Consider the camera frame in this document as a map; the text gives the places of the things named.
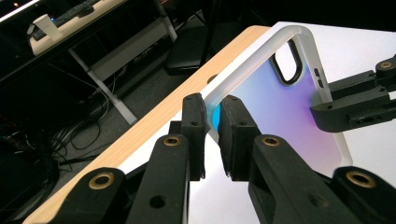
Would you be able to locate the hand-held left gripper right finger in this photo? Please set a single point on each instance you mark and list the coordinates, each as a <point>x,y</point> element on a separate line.
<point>274,180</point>

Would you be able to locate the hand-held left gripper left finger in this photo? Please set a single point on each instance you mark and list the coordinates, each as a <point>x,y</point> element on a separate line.
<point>165,174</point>

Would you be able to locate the translucent white phone case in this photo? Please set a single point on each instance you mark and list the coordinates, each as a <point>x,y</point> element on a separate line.
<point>280,109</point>

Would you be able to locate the white table mat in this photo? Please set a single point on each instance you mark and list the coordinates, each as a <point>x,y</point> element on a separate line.
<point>358,46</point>

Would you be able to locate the wooden table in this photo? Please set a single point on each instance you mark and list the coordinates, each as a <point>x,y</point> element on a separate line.
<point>149,124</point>

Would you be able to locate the black folding chair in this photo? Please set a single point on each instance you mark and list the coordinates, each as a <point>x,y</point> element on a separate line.
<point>186,53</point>

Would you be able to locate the white-framed desk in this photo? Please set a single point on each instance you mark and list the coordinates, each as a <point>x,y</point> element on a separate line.
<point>118,53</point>

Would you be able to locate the black keyboard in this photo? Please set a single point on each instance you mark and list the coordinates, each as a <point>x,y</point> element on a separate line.
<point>71,14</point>

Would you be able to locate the white paper cup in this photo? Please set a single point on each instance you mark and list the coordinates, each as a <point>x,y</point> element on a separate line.
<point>49,28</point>

